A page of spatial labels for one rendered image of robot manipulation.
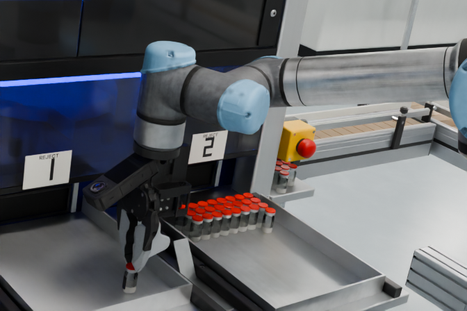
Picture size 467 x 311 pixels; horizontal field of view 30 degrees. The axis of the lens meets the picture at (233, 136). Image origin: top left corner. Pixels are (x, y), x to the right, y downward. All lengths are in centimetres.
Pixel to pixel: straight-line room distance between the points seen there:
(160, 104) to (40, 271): 37
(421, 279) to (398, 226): 148
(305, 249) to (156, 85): 54
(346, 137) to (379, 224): 189
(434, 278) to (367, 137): 53
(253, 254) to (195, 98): 45
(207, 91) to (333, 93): 19
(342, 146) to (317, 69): 84
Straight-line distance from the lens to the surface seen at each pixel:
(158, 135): 128
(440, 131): 240
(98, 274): 146
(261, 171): 179
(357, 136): 215
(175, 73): 125
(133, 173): 129
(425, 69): 123
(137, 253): 137
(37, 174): 147
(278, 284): 152
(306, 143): 180
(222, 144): 168
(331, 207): 405
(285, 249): 164
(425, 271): 254
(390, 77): 125
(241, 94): 121
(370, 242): 381
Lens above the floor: 163
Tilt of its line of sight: 20 degrees down
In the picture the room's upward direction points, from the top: 10 degrees clockwise
